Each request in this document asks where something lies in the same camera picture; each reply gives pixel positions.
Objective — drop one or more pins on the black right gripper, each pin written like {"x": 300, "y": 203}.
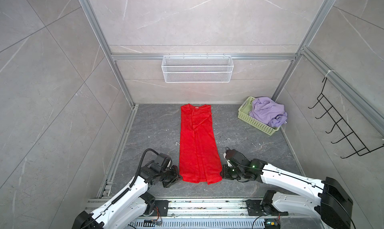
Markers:
{"x": 225, "y": 174}

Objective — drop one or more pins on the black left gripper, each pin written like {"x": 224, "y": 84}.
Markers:
{"x": 177, "y": 178}

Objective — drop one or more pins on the red t-shirt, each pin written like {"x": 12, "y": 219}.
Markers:
{"x": 199, "y": 158}

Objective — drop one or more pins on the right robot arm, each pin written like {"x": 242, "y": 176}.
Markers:
{"x": 324, "y": 199}

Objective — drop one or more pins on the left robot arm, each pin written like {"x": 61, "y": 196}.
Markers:
{"x": 131, "y": 202}

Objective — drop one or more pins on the purple t-shirt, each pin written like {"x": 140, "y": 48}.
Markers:
{"x": 268, "y": 112}

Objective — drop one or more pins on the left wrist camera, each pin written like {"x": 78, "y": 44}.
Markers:
{"x": 162, "y": 162}

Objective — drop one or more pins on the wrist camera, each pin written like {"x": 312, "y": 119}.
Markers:
{"x": 162, "y": 162}
{"x": 234, "y": 158}

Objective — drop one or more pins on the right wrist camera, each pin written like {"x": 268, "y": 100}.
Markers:
{"x": 234, "y": 158}

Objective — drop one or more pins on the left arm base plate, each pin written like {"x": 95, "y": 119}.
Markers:
{"x": 161, "y": 207}

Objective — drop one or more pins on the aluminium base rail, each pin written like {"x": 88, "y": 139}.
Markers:
{"x": 220, "y": 214}

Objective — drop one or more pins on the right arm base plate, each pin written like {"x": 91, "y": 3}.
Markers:
{"x": 261, "y": 208}

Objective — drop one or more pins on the white wire mesh basket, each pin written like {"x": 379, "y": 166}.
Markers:
{"x": 197, "y": 69}

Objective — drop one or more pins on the black wire hook rack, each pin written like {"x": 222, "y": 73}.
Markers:
{"x": 338, "y": 121}

